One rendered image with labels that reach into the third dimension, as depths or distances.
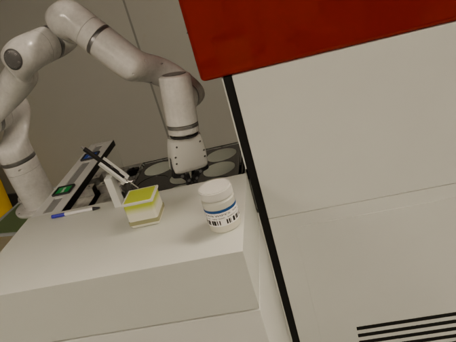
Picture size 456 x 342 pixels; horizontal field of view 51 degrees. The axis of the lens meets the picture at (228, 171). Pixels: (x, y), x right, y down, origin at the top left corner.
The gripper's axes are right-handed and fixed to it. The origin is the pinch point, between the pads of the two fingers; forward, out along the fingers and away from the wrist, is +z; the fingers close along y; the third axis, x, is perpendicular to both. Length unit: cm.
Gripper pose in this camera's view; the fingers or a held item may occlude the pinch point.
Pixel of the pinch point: (193, 186)
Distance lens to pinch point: 135.1
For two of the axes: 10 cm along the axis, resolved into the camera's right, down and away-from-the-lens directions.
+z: 1.3, 9.3, 3.6
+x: 4.4, 2.7, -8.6
